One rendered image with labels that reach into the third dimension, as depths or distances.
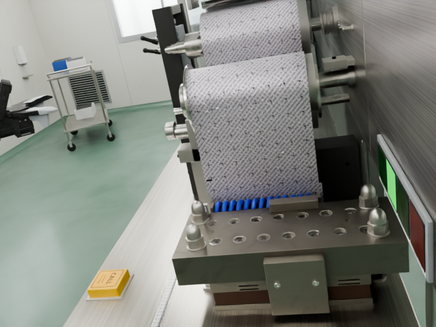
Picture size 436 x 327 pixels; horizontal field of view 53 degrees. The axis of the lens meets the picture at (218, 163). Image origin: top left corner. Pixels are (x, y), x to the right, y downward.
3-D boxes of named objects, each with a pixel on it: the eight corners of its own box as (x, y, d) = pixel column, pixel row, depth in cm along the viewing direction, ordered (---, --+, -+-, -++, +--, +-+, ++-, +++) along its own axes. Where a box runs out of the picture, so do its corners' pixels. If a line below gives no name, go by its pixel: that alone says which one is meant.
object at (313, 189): (218, 229, 98) (211, 193, 94) (326, 220, 93) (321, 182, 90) (218, 230, 97) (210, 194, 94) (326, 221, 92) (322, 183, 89)
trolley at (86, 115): (71, 135, 604) (47, 61, 568) (113, 124, 615) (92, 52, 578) (68, 154, 521) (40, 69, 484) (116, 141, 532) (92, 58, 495)
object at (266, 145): (208, 193, 95) (191, 112, 88) (318, 182, 90) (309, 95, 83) (207, 194, 94) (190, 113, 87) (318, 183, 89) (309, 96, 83)
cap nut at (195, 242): (189, 241, 82) (183, 220, 81) (207, 239, 81) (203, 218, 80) (184, 252, 79) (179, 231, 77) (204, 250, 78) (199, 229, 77)
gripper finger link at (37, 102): (50, 109, 144) (28, 121, 137) (44, 92, 141) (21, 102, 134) (56, 109, 142) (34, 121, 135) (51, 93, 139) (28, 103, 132)
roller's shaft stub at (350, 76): (318, 89, 90) (316, 68, 89) (353, 84, 89) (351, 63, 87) (319, 94, 86) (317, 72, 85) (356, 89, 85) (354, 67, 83)
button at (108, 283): (102, 278, 99) (98, 269, 99) (130, 276, 98) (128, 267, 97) (89, 299, 93) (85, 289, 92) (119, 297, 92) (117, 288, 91)
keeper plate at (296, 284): (272, 307, 79) (263, 257, 75) (329, 305, 77) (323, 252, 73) (272, 317, 77) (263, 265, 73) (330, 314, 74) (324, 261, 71)
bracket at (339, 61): (322, 66, 89) (321, 56, 88) (351, 61, 88) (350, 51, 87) (324, 71, 84) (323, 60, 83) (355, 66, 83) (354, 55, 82)
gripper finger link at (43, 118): (63, 124, 130) (36, 125, 132) (58, 105, 127) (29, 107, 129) (58, 128, 128) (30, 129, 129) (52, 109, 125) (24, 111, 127)
